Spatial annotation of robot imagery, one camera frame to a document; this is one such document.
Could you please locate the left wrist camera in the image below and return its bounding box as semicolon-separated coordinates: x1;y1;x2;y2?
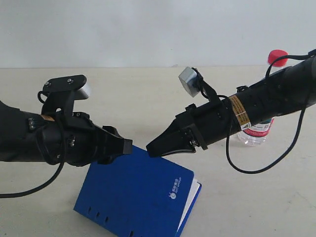
38;75;91;117

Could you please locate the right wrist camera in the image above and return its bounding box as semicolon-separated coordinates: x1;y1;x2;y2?
178;67;221;106

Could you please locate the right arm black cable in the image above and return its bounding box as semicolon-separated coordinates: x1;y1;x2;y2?
226;49;316;174

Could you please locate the clear plastic water bottle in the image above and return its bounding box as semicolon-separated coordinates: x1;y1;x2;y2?
237;49;288;146

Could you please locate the blue ring binder notebook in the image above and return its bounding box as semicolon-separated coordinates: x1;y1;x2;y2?
74;147;202;237

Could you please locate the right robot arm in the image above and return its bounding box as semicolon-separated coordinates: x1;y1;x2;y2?
146;57;316;157

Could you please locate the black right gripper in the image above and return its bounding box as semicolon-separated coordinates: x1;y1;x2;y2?
146;101;237;157

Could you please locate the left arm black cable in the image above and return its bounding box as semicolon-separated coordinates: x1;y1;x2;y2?
0;123;70;198

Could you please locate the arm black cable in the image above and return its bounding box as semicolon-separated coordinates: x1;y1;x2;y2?
226;49;316;174
0;123;70;198

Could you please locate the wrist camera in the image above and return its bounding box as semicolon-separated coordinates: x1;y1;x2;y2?
178;67;221;106
38;75;91;117

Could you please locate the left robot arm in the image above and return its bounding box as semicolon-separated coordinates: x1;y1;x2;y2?
0;103;132;166

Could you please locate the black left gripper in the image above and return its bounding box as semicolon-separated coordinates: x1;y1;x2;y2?
37;112;133;167

